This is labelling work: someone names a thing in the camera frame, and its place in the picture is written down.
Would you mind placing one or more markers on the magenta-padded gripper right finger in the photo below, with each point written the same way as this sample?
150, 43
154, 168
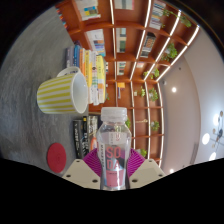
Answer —
146, 173

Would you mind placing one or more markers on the recessed ceiling light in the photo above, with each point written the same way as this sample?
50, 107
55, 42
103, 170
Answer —
173, 89
171, 170

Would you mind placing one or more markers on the clear bottle with pink label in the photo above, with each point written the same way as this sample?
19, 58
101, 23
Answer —
113, 143

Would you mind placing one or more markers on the flat round red coaster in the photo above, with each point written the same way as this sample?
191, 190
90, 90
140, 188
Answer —
56, 157

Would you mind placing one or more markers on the stack of colourful books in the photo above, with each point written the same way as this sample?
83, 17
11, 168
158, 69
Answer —
91, 76

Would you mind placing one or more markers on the multi-bulb ceiling lamp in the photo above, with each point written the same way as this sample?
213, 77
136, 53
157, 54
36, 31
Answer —
216, 133

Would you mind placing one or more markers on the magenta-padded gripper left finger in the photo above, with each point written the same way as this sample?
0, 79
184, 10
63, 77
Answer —
81, 173

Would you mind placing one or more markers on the stack of dark books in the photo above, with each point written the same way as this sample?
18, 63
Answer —
81, 136

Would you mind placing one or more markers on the yellow striped white mug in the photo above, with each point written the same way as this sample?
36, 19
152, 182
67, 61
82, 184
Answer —
56, 95

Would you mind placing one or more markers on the orange wooden shelf unit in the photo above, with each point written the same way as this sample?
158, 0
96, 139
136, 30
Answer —
133, 33

